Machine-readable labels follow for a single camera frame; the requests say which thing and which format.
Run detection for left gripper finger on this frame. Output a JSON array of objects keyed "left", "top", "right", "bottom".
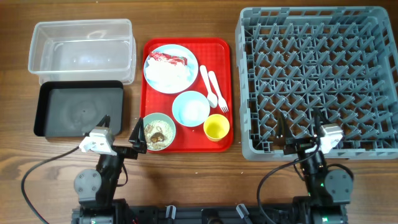
[
  {"left": 96, "top": 114, "right": 111, "bottom": 128},
  {"left": 129, "top": 118, "right": 147, "bottom": 149}
]

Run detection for grey dishwasher rack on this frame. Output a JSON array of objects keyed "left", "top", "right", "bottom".
[{"left": 235, "top": 6, "right": 397, "bottom": 161}]

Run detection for clear plastic bin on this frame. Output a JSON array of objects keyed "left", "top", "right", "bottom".
[{"left": 28, "top": 19, "right": 137, "bottom": 85}]

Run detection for yellow plastic cup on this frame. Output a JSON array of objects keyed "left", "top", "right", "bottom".
[{"left": 203, "top": 114, "right": 230, "bottom": 142}]

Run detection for red serving tray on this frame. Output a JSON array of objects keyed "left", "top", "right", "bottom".
[{"left": 140, "top": 37, "right": 234, "bottom": 154}]

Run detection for red snack wrapper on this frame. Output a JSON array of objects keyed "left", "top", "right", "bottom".
[{"left": 149, "top": 51, "right": 187, "bottom": 65}]

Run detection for rice and food scraps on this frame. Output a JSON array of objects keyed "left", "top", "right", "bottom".
[{"left": 144, "top": 120, "right": 175, "bottom": 151}]

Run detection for green bowl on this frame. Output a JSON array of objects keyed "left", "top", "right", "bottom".
[{"left": 143, "top": 113, "right": 177, "bottom": 148}]

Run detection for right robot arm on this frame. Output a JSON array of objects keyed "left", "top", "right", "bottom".
[{"left": 275, "top": 108, "right": 354, "bottom": 224}]

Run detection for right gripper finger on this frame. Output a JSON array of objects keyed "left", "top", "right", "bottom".
[
  {"left": 276, "top": 112, "right": 293, "bottom": 139},
  {"left": 313, "top": 108, "right": 330, "bottom": 137}
]

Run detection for white plastic fork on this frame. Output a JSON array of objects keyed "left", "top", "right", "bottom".
[{"left": 208, "top": 71, "right": 229, "bottom": 113}]

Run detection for black plastic tray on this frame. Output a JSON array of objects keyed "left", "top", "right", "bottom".
[{"left": 34, "top": 80, "right": 124, "bottom": 138}]

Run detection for white plastic spoon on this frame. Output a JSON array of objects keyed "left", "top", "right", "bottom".
[{"left": 199, "top": 65, "right": 218, "bottom": 108}]

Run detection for light blue bowl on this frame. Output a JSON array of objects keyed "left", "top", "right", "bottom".
[{"left": 172, "top": 91, "right": 210, "bottom": 128}]

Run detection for white napkin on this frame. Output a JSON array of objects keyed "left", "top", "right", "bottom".
[{"left": 144, "top": 57, "right": 190, "bottom": 86}]

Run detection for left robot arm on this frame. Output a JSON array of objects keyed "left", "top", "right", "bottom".
[{"left": 71, "top": 115, "right": 147, "bottom": 224}]

